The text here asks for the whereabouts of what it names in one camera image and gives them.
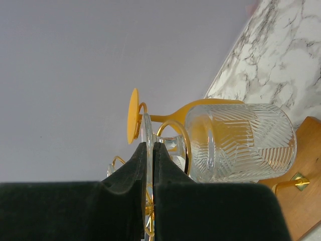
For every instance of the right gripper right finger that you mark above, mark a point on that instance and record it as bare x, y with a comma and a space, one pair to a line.
186, 210

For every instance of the clear ribbed wine glass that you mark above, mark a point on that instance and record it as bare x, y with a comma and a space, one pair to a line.
110, 170

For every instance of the gold wire glass rack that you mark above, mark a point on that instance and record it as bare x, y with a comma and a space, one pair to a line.
298, 190

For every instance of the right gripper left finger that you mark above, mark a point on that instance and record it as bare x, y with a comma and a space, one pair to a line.
111, 209

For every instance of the yellow wine glass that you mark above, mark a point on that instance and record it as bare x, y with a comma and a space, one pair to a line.
134, 117

